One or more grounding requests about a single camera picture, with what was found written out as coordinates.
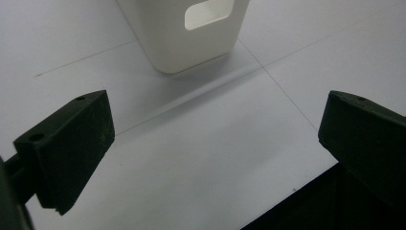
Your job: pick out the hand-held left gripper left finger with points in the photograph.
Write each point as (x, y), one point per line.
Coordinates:
(70, 147)

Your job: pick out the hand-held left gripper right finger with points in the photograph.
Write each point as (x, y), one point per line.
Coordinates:
(367, 137)

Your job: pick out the white plastic storage box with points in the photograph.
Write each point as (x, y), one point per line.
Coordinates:
(166, 38)

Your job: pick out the white table cover sheet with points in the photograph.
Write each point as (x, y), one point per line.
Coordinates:
(207, 143)

